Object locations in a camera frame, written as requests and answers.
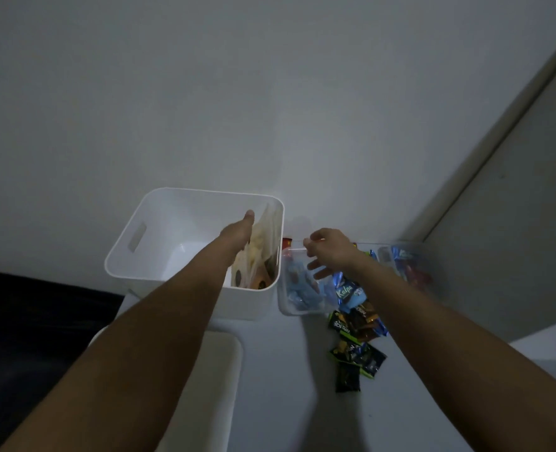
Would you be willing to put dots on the person's right hand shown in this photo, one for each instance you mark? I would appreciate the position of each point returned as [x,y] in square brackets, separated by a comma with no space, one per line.
[334,254]

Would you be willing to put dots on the person's left hand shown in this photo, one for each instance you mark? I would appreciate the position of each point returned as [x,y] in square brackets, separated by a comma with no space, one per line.
[238,235]

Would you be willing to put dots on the bag of yellow chips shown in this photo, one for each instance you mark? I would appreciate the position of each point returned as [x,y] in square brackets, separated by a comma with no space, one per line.
[266,235]

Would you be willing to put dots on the bag of dark cookies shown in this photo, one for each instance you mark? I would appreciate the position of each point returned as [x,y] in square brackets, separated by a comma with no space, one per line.
[238,275]

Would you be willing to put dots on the white plastic storage bin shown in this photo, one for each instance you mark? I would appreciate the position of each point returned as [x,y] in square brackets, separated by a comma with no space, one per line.
[179,221]

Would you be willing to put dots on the pile of candies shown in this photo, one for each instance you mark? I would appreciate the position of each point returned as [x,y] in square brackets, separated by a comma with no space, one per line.
[358,315]

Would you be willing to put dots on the green black snack packets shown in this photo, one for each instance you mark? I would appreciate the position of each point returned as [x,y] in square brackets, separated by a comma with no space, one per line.
[358,360]

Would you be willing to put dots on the white bin lid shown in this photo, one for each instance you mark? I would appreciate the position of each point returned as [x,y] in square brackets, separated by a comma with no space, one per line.
[212,381]

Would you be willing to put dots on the person's left forearm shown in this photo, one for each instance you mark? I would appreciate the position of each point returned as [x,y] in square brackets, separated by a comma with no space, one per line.
[132,362]

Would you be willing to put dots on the person's right forearm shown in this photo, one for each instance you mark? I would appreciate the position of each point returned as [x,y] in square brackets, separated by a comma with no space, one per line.
[471,371]

